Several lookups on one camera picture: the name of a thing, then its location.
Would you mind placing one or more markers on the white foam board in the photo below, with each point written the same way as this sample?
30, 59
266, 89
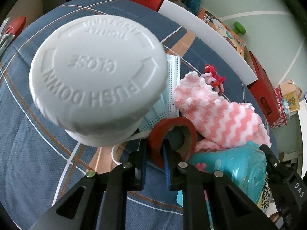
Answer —
210, 37

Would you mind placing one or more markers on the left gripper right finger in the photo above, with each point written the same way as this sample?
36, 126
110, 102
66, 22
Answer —
211, 200

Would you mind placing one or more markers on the red pipe cleaner ornament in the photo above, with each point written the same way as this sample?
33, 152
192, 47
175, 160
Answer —
213, 79

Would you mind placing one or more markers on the pink white fuzzy sock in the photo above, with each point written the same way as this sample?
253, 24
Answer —
223, 124

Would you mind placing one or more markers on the yellow handled gift box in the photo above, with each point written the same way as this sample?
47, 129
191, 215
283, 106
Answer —
292, 93

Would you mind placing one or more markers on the green dumbbell toy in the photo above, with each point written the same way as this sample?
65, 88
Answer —
239, 29

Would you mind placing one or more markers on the black white patterned sock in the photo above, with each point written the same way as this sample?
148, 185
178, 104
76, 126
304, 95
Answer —
266, 195

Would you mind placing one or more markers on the white pill bottle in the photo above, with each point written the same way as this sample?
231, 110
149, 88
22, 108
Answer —
97, 77

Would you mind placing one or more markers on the blue plaid tablecloth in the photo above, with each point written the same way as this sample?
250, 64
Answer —
35, 152

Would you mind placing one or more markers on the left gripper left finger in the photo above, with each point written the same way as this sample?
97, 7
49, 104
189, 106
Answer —
98, 201

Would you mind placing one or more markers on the teal toy box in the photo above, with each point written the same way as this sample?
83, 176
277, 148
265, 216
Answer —
245, 166

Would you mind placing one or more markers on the smartphone on red holder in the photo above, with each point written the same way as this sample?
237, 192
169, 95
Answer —
10, 29

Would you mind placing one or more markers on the red cardboard box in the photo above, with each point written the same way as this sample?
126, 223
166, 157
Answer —
263, 90

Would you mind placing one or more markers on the blue face mask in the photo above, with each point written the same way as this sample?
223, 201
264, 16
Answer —
164, 107

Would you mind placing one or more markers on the red white patterned tin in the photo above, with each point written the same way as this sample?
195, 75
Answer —
282, 120

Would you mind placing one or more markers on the red tape roll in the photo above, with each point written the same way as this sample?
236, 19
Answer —
181, 134

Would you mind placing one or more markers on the orange picture book box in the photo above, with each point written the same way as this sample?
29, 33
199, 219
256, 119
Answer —
227, 33

